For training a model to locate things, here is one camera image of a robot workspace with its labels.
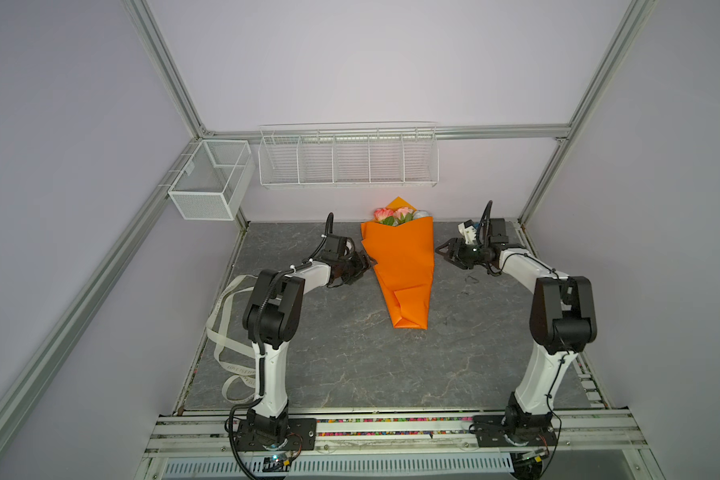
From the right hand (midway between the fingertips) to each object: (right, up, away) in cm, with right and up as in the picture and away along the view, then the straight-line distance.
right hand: (441, 255), depth 96 cm
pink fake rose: (-19, +16, +19) cm, 31 cm away
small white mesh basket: (-77, +24, +5) cm, 81 cm away
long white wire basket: (-31, +34, +3) cm, 46 cm away
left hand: (-22, -4, +3) cm, 22 cm away
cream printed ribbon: (-65, -32, -11) cm, 73 cm away
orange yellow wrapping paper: (-10, -4, +11) cm, 16 cm away
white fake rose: (-3, +16, +22) cm, 28 cm away
